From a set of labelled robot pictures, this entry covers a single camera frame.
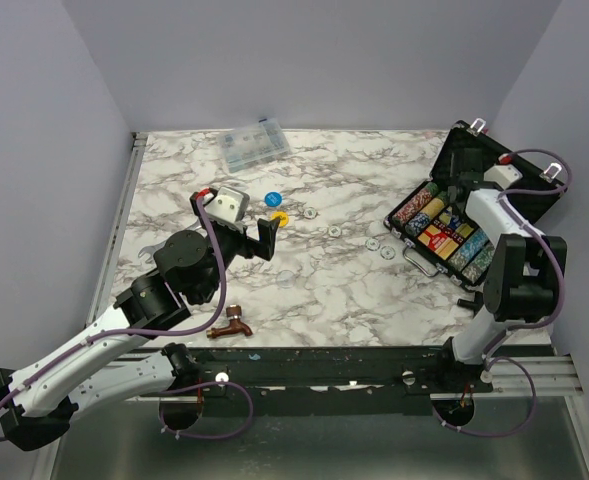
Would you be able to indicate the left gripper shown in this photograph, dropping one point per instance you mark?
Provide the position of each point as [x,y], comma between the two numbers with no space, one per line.
[251,247]

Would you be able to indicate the yellow big blind button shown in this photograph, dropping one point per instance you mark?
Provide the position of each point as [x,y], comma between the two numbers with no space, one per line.
[282,217]

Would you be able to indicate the blue small blind button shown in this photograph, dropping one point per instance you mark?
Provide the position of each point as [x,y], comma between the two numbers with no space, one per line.
[273,199]

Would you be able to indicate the blue playing card deck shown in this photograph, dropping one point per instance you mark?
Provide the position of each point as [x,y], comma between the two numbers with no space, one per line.
[453,225]

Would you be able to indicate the red playing card deck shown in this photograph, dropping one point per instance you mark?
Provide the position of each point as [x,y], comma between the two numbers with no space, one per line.
[441,242]

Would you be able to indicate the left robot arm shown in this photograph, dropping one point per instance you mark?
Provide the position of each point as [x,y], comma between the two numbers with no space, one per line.
[38,403]

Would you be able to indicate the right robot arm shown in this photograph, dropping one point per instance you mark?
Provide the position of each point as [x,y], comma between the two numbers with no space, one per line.
[524,288]

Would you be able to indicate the clear plastic disc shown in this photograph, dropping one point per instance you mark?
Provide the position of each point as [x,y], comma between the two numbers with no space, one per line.
[286,279]

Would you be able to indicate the black poker chip case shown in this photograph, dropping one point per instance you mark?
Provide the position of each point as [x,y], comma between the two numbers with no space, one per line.
[468,266]

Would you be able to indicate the clear plastic organizer box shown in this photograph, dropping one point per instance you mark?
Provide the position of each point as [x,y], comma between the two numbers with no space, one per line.
[255,144]

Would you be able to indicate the brown faucet tap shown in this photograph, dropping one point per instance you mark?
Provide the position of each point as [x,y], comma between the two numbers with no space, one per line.
[235,326]

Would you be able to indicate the silver wrench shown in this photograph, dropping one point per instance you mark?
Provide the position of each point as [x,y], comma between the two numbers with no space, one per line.
[146,254]

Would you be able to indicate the black pipe fitting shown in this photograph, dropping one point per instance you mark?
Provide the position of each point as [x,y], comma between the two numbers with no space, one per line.
[474,304]

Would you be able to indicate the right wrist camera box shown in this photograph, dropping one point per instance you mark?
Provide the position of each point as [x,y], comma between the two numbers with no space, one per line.
[504,174]

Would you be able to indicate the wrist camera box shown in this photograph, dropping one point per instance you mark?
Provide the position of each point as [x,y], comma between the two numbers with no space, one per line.
[504,174]
[224,205]

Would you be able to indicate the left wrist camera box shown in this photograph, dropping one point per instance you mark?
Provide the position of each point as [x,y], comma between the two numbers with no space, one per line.
[224,205]

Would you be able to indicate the aluminium frame rail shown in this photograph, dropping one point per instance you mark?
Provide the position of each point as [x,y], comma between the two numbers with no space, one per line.
[102,290]

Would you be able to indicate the black mounting rail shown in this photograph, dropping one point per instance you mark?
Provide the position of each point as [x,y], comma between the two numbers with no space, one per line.
[304,381]

